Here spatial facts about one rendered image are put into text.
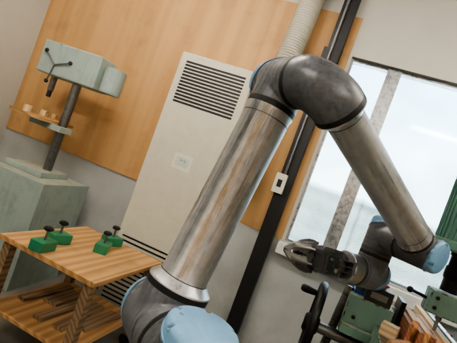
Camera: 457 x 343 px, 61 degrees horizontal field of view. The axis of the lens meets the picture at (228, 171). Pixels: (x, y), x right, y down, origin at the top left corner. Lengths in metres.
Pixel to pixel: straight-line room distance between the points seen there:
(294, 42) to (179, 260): 1.99
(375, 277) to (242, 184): 0.54
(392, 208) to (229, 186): 0.39
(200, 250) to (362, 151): 0.40
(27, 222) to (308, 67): 2.18
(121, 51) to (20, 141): 1.13
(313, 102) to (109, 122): 2.44
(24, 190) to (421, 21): 2.70
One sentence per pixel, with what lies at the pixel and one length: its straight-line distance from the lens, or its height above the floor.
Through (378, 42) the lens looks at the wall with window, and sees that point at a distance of 2.81.
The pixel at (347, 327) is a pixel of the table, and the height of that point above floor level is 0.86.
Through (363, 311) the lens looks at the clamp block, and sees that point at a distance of 1.35.
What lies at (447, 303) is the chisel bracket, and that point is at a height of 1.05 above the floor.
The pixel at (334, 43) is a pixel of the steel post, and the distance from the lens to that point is 2.71.
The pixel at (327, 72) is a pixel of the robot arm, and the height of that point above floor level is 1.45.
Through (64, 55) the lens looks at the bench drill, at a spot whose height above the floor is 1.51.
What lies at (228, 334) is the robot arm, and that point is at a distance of 0.78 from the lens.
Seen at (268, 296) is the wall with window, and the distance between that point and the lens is 2.70.
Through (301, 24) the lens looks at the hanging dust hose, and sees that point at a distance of 2.66.
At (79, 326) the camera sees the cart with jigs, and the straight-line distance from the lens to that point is 1.95.
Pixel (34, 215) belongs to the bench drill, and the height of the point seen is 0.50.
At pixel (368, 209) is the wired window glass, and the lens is 2.68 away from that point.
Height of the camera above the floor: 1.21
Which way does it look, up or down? 1 degrees down
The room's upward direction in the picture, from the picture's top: 20 degrees clockwise
